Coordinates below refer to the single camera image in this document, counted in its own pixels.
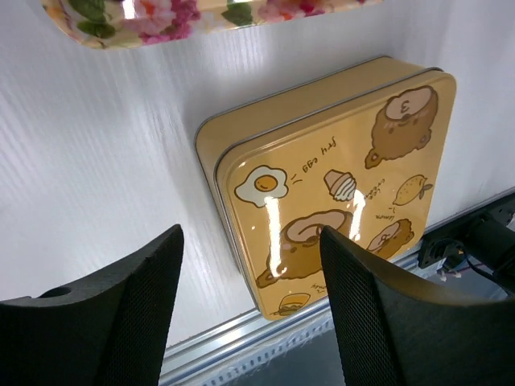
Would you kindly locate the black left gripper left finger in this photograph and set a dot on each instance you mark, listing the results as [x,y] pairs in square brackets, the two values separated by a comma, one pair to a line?
[107,328]

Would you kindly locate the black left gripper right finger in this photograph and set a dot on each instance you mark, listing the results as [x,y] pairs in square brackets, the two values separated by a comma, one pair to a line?
[395,328]

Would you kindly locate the silver tin lid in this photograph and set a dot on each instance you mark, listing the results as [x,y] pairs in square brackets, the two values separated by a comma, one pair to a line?
[342,181]

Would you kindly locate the gold chocolate tin box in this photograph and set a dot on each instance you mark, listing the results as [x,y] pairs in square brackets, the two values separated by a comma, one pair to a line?
[249,120]

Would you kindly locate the floral rectangular tray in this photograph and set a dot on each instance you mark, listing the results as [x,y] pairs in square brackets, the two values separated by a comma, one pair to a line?
[103,24]

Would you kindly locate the aluminium front rail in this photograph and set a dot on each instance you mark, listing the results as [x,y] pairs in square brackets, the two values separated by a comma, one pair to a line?
[249,343]

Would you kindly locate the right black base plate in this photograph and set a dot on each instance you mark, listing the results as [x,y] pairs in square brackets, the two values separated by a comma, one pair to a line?
[483,234]

